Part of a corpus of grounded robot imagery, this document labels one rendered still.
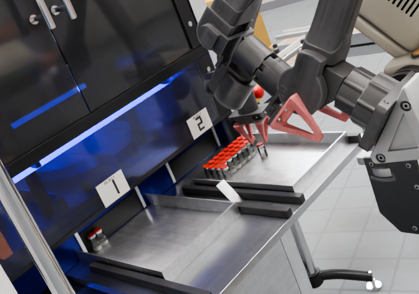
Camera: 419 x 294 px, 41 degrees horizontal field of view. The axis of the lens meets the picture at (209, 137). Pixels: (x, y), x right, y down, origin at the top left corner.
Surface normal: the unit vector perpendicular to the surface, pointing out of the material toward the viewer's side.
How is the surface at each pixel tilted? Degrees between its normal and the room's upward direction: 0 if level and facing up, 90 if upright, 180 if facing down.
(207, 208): 90
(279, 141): 90
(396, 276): 0
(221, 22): 81
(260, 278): 90
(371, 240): 0
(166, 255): 0
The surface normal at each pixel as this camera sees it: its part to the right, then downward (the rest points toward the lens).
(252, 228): -0.36, -0.87
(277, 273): 0.70, -0.01
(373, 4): -0.63, 0.49
